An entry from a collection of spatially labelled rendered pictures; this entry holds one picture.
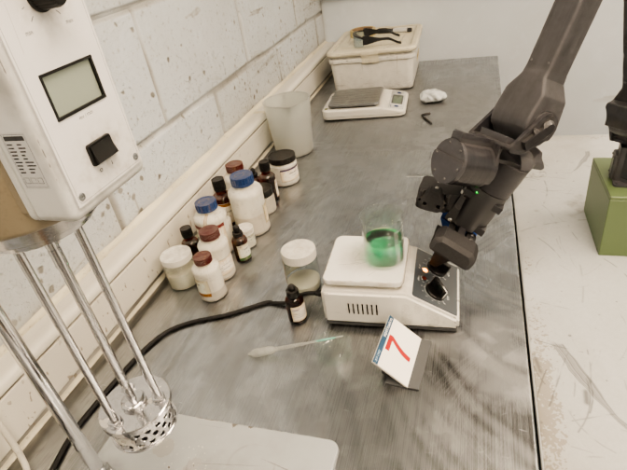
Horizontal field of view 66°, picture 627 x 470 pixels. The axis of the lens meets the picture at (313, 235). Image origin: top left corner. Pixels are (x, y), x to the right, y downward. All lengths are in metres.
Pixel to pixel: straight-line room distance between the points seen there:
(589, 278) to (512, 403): 0.29
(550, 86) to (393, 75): 1.15
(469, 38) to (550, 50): 1.44
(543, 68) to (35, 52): 0.55
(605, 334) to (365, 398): 0.34
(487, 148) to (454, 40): 1.48
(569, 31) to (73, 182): 0.56
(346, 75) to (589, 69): 0.93
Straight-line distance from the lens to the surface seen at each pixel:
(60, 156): 0.31
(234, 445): 0.66
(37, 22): 0.31
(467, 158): 0.62
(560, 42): 0.68
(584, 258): 0.93
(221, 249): 0.88
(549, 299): 0.83
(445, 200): 0.69
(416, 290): 0.73
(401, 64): 1.77
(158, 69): 1.07
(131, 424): 0.50
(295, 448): 0.63
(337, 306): 0.74
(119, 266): 0.88
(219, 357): 0.77
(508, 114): 0.68
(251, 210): 0.99
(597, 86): 2.21
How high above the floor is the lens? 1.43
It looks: 32 degrees down
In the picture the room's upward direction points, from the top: 10 degrees counter-clockwise
